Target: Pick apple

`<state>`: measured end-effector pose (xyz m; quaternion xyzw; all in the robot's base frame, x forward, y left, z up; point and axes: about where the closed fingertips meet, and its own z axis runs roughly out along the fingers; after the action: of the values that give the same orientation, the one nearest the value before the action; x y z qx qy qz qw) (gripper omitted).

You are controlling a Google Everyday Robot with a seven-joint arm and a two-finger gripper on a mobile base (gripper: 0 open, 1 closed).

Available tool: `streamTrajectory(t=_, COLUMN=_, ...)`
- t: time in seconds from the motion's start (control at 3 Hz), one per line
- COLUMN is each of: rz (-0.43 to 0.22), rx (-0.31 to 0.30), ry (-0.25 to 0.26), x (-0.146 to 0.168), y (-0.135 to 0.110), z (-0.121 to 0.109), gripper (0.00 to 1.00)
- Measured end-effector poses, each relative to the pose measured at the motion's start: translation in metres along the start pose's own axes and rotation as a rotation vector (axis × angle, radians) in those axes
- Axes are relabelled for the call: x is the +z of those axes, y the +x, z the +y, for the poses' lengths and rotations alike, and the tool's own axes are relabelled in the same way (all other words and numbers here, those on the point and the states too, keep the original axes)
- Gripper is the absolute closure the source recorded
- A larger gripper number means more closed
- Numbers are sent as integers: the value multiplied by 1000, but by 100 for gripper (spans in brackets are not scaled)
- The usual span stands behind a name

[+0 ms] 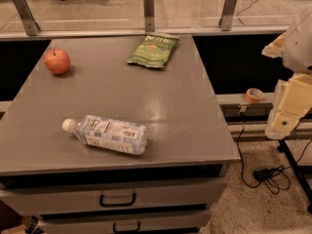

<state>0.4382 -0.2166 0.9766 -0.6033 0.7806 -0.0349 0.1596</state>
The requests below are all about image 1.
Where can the orange tape roll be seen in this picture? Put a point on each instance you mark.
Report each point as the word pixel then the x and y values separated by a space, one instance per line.
pixel 254 95

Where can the left metal railing post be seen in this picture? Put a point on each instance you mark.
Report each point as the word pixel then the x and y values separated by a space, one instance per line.
pixel 31 27

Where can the grey drawer cabinet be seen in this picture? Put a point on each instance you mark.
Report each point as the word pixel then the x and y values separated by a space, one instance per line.
pixel 50 174

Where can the right metal railing post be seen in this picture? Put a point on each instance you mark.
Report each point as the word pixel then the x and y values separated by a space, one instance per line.
pixel 225 22

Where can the lower black drawer handle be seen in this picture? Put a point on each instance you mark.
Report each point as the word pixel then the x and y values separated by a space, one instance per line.
pixel 126 228

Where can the red apple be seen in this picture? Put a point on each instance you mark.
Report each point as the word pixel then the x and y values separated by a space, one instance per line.
pixel 57 61

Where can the upper black drawer handle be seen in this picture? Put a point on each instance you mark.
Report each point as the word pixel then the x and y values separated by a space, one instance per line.
pixel 116 201

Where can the green chip bag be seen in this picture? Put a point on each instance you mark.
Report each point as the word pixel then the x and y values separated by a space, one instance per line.
pixel 154 51

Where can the black stand leg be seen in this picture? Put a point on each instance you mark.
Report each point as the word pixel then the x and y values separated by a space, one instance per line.
pixel 297 172

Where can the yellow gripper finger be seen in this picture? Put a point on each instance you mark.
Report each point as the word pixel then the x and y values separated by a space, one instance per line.
pixel 275 49
pixel 292 101

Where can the metal railing post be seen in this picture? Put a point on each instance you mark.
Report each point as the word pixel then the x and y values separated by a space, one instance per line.
pixel 149 18
pixel 225 22
pixel 31 27

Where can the middle metal railing post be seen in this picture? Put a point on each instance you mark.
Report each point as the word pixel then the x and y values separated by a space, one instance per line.
pixel 149 18

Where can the clear plastic water bottle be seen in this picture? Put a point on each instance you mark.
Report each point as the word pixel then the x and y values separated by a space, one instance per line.
pixel 120 136

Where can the black drawer handle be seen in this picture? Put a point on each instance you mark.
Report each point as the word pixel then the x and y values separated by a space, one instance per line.
pixel 126 228
pixel 116 201

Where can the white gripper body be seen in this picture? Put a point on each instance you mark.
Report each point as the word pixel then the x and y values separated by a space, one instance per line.
pixel 299 48

